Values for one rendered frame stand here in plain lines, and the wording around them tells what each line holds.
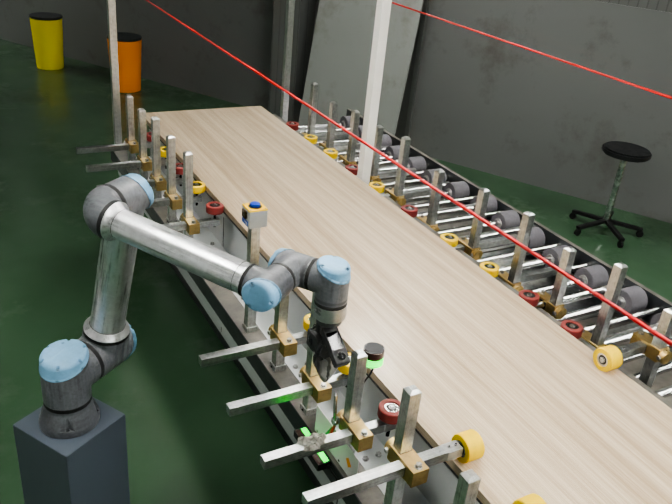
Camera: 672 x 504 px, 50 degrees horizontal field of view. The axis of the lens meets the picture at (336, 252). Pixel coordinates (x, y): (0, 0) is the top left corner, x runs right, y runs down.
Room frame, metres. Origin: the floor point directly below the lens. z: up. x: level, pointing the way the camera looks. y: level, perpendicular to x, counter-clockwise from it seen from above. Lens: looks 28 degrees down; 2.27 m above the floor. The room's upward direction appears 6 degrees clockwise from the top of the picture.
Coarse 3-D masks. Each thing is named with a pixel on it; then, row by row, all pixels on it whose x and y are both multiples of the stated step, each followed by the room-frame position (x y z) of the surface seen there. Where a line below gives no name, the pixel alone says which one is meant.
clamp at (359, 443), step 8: (344, 424) 1.62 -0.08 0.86; (352, 424) 1.61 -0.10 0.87; (360, 424) 1.62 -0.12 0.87; (352, 432) 1.59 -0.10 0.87; (360, 432) 1.58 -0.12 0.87; (368, 432) 1.59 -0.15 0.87; (352, 440) 1.58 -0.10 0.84; (360, 440) 1.56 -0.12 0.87; (368, 440) 1.57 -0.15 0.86; (360, 448) 1.56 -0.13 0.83; (368, 448) 1.57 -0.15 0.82
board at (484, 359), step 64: (192, 128) 3.98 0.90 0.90; (256, 128) 4.10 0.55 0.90; (256, 192) 3.15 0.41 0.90; (320, 192) 3.23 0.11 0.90; (320, 256) 2.57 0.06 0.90; (384, 256) 2.63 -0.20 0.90; (448, 256) 2.69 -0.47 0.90; (384, 320) 2.14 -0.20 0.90; (448, 320) 2.18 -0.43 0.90; (512, 320) 2.23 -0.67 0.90; (384, 384) 1.78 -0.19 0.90; (448, 384) 1.81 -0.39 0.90; (512, 384) 1.85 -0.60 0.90; (576, 384) 1.88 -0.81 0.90; (512, 448) 1.55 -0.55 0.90; (576, 448) 1.58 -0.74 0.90; (640, 448) 1.61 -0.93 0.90
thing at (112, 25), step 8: (112, 0) 4.04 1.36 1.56; (112, 8) 4.03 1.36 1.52; (112, 16) 4.03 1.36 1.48; (112, 24) 4.03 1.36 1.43; (112, 32) 4.03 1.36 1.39; (112, 40) 4.03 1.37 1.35; (112, 48) 4.03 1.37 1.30; (112, 56) 4.03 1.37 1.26; (112, 64) 4.03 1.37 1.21; (112, 72) 4.03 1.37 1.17; (112, 80) 4.02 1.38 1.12; (112, 88) 4.03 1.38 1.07; (112, 96) 4.04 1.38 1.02; (112, 104) 4.05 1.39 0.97; (112, 112) 4.06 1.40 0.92; (120, 112) 4.04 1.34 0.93; (120, 120) 4.04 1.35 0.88; (120, 128) 4.04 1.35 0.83; (120, 136) 4.04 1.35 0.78
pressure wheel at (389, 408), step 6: (384, 402) 1.68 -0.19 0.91; (390, 402) 1.69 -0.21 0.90; (396, 402) 1.69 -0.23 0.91; (378, 408) 1.66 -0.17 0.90; (384, 408) 1.66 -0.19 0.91; (390, 408) 1.66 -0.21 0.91; (396, 408) 1.67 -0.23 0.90; (378, 414) 1.65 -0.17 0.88; (384, 414) 1.63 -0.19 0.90; (390, 414) 1.63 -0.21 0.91; (396, 414) 1.63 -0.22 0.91; (384, 420) 1.63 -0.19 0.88; (390, 420) 1.63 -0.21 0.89; (396, 420) 1.63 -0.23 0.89
